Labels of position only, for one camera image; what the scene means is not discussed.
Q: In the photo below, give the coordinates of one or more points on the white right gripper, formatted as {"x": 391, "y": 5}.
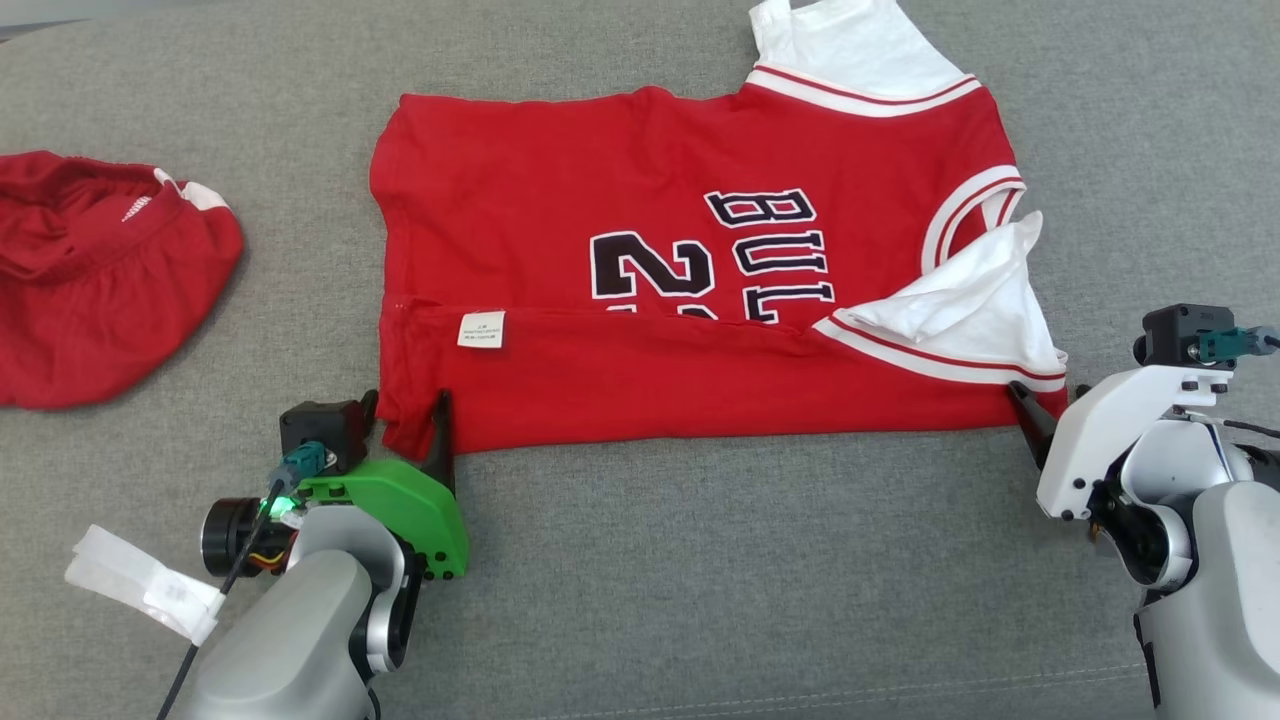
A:
{"x": 1095, "y": 430}

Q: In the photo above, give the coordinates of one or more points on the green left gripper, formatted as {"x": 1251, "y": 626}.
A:
{"x": 410, "y": 505}

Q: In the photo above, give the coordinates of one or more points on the red white basketball jersey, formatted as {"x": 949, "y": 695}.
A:
{"x": 550, "y": 200}

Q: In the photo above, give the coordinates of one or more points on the red shorts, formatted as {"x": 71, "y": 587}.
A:
{"x": 100, "y": 300}

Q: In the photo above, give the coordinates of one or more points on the grey fabric sofa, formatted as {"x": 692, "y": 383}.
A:
{"x": 700, "y": 580}

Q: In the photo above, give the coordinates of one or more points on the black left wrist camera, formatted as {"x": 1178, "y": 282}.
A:
{"x": 320, "y": 430}

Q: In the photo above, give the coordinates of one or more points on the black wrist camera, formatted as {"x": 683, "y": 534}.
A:
{"x": 320, "y": 430}
{"x": 1175, "y": 335}

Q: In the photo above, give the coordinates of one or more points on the teal left camera connector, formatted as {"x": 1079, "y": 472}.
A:
{"x": 300, "y": 468}

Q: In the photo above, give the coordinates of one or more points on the teal camera connector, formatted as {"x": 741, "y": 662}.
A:
{"x": 1230, "y": 345}
{"x": 300, "y": 468}

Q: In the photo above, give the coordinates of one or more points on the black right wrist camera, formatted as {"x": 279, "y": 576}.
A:
{"x": 1175, "y": 335}

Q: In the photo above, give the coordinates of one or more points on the teal right camera connector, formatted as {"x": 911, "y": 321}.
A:
{"x": 1230, "y": 345}

